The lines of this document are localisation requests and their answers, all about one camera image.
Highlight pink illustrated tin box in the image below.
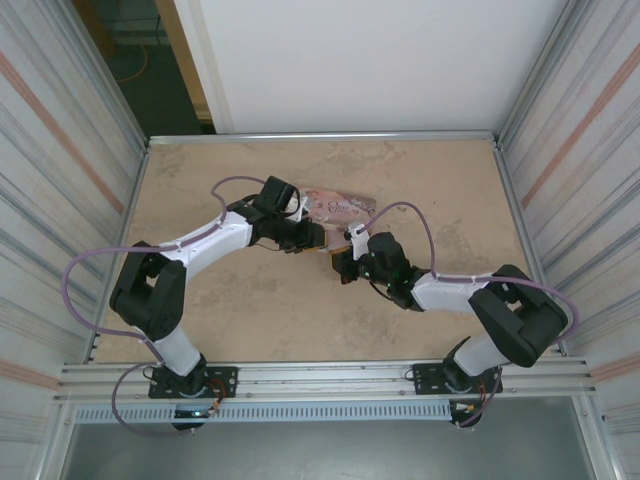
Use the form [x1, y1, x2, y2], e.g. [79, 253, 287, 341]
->
[294, 186, 379, 252]

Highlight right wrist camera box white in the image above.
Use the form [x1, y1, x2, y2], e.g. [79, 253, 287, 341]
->
[344, 221, 374, 262]

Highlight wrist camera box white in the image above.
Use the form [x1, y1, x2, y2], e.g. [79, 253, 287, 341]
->
[344, 221, 374, 262]
[284, 191, 314, 224]

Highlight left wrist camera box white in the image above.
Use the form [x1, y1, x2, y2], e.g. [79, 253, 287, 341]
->
[284, 191, 314, 224]

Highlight aluminium table edge rail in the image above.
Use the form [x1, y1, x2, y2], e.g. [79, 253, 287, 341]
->
[89, 141, 152, 362]
[146, 130, 500, 148]
[491, 139, 569, 357]

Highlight wide aluminium mounting rail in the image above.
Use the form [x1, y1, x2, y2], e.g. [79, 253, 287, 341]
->
[53, 356, 599, 406]

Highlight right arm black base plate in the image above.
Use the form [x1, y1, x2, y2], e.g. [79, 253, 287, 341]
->
[411, 361, 504, 397]

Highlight grey slotted cable duct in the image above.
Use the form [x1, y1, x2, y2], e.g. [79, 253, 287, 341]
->
[73, 401, 454, 424]

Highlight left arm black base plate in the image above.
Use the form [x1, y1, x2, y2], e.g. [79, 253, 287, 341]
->
[148, 365, 239, 400]

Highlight right arm controller with wires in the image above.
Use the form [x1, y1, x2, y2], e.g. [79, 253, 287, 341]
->
[448, 380, 490, 430]

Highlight arm controller with wires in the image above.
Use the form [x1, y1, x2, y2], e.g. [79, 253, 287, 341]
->
[171, 378, 235, 433]
[448, 380, 490, 430]

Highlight wooden door frame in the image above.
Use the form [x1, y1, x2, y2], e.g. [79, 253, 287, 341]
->
[153, 0, 217, 122]

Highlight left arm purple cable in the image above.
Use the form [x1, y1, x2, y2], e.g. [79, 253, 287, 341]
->
[61, 175, 269, 437]

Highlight left arm controller with wires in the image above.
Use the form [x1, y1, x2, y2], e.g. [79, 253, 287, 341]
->
[171, 378, 235, 433]

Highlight orange floor cable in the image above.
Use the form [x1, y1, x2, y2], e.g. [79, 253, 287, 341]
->
[116, 41, 152, 84]

